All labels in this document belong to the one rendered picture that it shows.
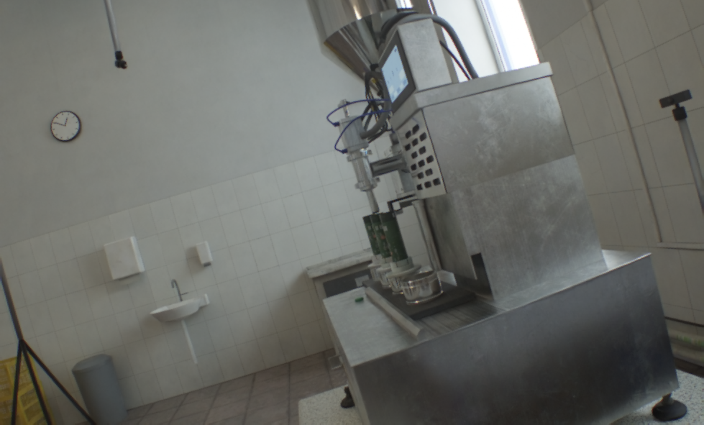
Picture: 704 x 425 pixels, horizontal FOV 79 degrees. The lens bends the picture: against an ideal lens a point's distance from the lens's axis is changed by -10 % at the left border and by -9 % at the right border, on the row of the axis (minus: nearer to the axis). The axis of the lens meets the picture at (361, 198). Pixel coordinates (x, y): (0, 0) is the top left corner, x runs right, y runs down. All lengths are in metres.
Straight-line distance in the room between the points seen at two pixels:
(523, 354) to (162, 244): 4.19
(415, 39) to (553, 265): 0.41
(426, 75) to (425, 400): 0.47
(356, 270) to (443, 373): 3.25
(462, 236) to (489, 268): 0.06
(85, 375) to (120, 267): 0.98
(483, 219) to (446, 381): 0.24
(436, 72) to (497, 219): 0.24
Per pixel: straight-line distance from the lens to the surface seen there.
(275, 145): 4.59
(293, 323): 4.60
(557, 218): 0.79
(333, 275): 3.88
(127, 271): 4.66
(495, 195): 0.74
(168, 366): 4.84
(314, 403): 1.33
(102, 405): 4.70
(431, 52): 0.75
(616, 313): 0.79
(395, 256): 0.92
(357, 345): 0.72
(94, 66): 5.16
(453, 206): 0.72
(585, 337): 0.76
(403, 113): 0.79
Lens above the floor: 1.22
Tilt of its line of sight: 1 degrees up
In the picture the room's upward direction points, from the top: 16 degrees counter-clockwise
